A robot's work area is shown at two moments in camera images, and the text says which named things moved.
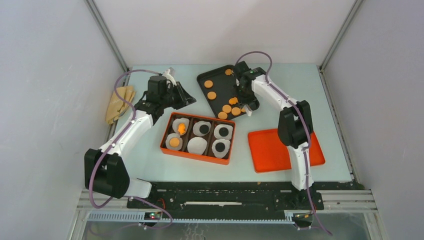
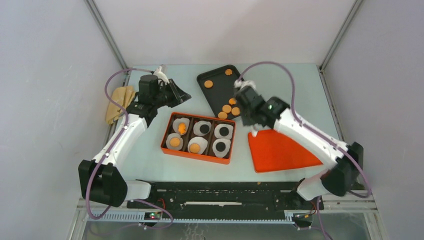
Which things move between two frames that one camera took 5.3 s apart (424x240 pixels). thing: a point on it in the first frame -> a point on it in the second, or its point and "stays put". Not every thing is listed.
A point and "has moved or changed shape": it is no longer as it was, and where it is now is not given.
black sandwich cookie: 204,129 stays put
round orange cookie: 211,95 -> 194,148
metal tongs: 249,112 has moved or changed shape
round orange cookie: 174,142 stays put
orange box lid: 268,154 stays put
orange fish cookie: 182,129 stays put
